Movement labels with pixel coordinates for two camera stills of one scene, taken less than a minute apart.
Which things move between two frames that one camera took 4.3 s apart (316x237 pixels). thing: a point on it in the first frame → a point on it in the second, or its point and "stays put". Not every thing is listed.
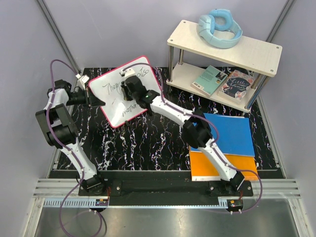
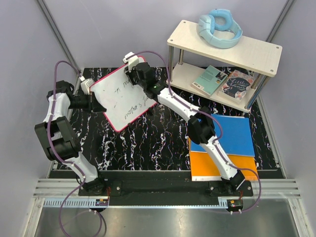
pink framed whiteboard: x=108 y=89 stays put
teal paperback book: x=209 y=81 stays put
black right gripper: x=123 y=86 → x=129 y=74
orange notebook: x=203 y=169 stays put
